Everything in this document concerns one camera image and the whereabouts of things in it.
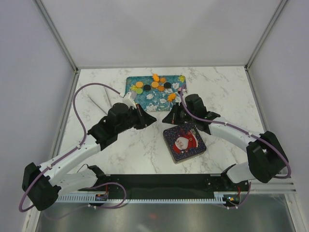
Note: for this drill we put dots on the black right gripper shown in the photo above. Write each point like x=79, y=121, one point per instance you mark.
x=172, y=117

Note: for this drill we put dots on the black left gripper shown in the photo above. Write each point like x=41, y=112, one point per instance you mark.
x=144, y=119

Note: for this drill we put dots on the gold tin lid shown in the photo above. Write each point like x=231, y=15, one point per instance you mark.
x=184, y=142

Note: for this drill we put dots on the dark cookie tin box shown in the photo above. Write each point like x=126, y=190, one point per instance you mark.
x=190, y=159

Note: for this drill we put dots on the metal tongs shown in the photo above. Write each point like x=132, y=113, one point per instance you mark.
x=100, y=98

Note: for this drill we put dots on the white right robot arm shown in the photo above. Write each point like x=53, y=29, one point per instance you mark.
x=265, y=155

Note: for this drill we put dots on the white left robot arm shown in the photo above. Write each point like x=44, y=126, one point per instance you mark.
x=44, y=183

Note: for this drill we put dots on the orange fish cookie centre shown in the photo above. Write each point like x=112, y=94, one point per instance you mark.
x=171, y=97

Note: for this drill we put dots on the orange fish cookie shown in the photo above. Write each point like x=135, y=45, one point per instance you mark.
x=171, y=97
x=156, y=77

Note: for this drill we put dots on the green round cookie tray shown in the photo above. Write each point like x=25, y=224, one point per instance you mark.
x=139, y=90

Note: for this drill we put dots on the teal floral tray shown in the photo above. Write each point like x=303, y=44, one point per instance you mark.
x=155, y=100

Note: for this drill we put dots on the black round cookie left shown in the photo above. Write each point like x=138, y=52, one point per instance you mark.
x=147, y=88

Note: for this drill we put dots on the black round cookie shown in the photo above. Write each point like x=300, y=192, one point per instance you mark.
x=147, y=88
x=167, y=85

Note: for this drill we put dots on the black round cookie right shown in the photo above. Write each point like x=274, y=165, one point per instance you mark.
x=167, y=85

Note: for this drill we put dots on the orange round cookie left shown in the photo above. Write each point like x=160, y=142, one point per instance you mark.
x=139, y=84

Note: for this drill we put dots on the orange round cookie centre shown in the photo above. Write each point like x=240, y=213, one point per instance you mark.
x=155, y=84

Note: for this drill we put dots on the orange round cookie top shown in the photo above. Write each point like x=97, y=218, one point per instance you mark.
x=162, y=80

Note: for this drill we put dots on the orange fish cookie top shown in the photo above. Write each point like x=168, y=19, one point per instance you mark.
x=156, y=77

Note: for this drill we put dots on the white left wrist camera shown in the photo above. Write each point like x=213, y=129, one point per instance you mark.
x=129, y=99

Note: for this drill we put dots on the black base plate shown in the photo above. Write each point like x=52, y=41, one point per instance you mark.
x=169, y=185

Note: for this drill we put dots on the white slotted cable duct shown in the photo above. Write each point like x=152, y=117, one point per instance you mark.
x=99, y=197

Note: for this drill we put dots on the aluminium frame rail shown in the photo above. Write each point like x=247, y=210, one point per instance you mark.
x=274, y=186

